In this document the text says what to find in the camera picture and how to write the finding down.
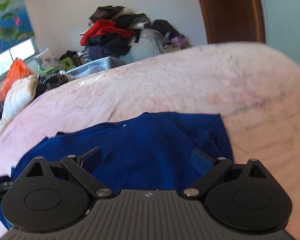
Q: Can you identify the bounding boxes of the blue knit sweater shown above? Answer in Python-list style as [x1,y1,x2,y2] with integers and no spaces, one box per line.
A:
[0,112,235,230]

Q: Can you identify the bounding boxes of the orange plastic bag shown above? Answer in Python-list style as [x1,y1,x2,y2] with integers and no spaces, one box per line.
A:
[0,58,34,102]

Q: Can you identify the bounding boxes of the window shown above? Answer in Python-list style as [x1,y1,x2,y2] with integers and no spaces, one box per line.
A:
[0,38,39,82]

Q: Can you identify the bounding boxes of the light blue knit blanket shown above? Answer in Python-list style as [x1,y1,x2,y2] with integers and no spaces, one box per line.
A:
[65,56,126,79]

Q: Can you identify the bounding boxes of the white quilted jacket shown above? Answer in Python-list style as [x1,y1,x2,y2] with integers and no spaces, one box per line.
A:
[0,75,38,136]

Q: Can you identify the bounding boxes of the lotus print roller blind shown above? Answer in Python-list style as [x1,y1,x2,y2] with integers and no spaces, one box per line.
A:
[0,0,35,54]

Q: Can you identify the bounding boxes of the floral pillow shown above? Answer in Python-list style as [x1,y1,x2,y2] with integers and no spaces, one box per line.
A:
[34,48,65,72]

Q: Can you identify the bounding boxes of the red garment on pile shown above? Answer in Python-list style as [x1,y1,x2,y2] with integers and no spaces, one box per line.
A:
[79,20,135,46]

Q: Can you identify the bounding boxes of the wardrobe sliding door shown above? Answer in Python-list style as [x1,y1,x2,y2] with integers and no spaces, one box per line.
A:
[261,0,300,65]

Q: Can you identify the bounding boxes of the green black bag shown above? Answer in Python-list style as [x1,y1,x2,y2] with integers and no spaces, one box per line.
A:
[59,50,83,71]

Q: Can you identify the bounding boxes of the black backpack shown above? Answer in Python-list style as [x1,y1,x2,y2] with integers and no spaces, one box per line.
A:
[152,20,180,40]

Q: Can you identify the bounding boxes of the brown wooden door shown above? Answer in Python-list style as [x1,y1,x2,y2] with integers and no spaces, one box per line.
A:
[199,0,266,44]

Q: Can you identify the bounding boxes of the dark clothes pile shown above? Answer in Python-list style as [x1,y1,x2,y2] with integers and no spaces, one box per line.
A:
[79,5,152,61]

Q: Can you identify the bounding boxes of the pink bed blanket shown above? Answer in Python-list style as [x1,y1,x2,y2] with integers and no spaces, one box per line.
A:
[0,43,300,239]

